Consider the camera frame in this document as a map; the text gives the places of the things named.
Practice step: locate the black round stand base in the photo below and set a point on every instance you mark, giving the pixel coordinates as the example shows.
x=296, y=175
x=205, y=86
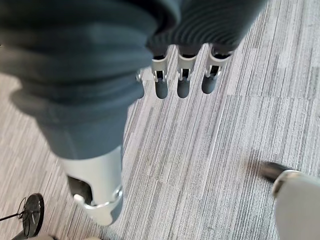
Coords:
x=32, y=215

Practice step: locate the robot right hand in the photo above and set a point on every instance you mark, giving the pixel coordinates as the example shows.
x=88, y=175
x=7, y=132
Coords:
x=82, y=75

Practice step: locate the dark robot foot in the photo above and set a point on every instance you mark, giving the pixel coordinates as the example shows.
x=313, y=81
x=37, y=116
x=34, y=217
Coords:
x=271, y=170

